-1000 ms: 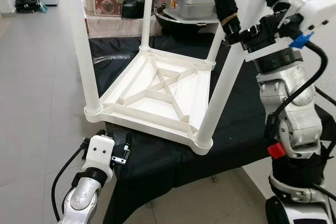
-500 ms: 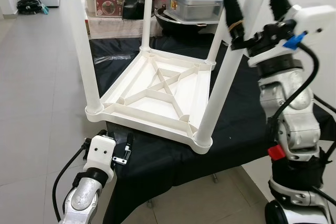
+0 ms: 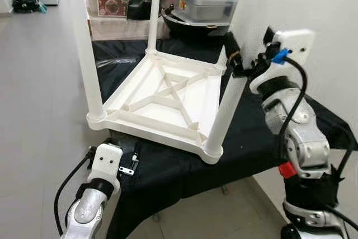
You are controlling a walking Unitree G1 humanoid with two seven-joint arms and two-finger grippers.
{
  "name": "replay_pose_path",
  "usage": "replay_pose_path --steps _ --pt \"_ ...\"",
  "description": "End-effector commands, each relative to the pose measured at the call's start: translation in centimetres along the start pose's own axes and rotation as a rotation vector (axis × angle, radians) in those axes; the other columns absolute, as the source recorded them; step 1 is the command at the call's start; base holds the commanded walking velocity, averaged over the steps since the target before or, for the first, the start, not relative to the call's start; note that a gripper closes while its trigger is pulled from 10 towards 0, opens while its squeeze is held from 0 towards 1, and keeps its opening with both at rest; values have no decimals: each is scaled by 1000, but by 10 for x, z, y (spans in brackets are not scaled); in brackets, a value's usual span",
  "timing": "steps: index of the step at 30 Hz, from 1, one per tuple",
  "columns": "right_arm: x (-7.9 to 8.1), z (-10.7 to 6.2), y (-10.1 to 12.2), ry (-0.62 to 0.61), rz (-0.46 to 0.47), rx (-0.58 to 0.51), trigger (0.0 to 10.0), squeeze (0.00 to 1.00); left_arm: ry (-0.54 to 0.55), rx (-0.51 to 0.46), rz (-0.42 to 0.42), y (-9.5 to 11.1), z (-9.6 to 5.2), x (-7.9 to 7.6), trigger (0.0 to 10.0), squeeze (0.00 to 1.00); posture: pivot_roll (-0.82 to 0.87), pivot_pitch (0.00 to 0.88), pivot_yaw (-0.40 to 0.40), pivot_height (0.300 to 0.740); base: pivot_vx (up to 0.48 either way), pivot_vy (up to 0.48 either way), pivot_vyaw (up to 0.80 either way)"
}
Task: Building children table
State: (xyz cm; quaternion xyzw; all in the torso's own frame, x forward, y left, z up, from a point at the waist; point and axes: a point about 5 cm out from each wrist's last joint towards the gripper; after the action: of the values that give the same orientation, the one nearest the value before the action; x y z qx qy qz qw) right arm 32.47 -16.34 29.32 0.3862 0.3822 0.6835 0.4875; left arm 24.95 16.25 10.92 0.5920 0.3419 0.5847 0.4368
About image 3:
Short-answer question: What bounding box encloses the white plastic children table top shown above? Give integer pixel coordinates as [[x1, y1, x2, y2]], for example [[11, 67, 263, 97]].
[[87, 49, 227, 165]]

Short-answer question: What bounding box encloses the black tablecloth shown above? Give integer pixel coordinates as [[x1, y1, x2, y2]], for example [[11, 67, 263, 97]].
[[89, 38, 358, 239]]

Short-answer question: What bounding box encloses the clear plastic storage container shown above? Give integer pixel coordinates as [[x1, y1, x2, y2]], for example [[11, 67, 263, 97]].
[[176, 0, 235, 24]]

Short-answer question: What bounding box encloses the black wok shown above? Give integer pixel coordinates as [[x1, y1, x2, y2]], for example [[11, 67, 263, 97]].
[[161, 10, 230, 41]]

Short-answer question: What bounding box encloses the beige patterned cloth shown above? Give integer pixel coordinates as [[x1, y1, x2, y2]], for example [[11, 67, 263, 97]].
[[87, 15, 168, 41]]

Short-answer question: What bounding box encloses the red printed carton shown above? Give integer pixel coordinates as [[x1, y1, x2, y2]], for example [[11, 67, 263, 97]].
[[96, 0, 135, 18]]

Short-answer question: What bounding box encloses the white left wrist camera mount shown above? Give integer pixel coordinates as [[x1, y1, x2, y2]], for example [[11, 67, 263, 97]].
[[88, 143, 124, 189]]

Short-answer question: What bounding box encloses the black coiled hose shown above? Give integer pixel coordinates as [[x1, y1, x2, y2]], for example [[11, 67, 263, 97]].
[[11, 0, 41, 13]]

